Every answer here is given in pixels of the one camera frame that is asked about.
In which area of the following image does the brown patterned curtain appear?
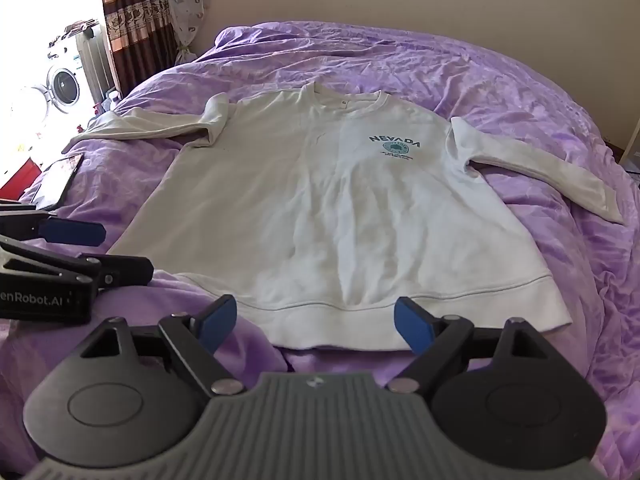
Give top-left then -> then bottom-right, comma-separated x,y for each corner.
97,0 -> 177,102

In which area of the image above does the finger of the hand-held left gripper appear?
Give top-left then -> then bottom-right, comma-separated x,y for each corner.
0,235 -> 155,292
0,204 -> 107,247

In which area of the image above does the purple blanket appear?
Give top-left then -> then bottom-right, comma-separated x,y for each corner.
0,21 -> 640,466

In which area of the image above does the white patterned hanging cloth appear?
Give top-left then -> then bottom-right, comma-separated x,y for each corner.
166,0 -> 210,67

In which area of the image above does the white printed sweatshirt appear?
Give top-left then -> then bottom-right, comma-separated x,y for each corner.
62,82 -> 626,352

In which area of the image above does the white washing machine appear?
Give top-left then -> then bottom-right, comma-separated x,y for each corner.
14,35 -> 97,137

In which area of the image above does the grey suitcase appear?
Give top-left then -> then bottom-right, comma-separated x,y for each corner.
80,22 -> 119,107

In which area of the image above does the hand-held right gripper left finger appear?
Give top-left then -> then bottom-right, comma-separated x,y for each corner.
79,295 -> 247,396

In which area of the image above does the red cloth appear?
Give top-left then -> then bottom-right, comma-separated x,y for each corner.
0,157 -> 39,204

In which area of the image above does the black smartphone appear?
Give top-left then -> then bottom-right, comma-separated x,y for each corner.
36,154 -> 84,211

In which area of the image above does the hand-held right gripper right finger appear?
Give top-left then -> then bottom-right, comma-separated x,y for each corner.
385,296 -> 552,395

